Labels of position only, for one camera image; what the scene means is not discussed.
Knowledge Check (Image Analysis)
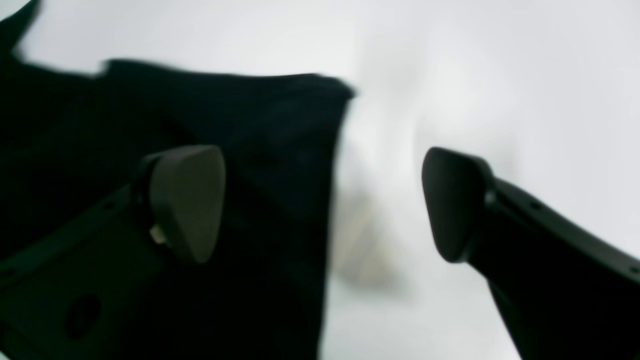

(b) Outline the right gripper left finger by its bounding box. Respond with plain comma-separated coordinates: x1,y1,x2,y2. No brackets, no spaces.
1,145,226,360

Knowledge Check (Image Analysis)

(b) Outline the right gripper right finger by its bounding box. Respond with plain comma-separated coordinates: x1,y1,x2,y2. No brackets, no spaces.
422,146,640,360

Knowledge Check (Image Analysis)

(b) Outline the black t-shirt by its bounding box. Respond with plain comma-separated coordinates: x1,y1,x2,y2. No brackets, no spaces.
1,0,354,360

